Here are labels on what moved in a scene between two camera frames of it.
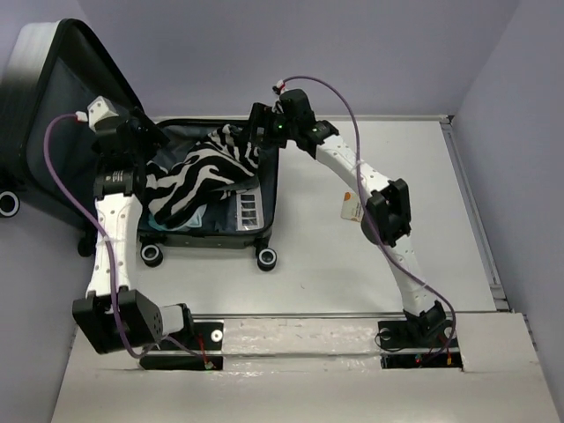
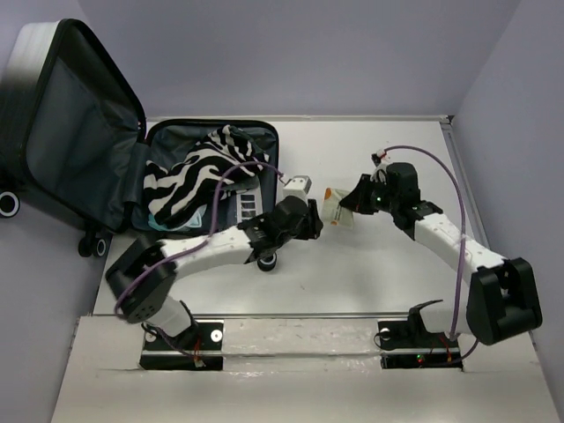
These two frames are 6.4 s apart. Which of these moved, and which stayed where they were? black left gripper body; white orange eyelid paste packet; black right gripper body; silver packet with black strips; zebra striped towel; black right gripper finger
Moved: black right gripper body; black left gripper body; black right gripper finger; white orange eyelid paste packet
Stayed: zebra striped towel; silver packet with black strips
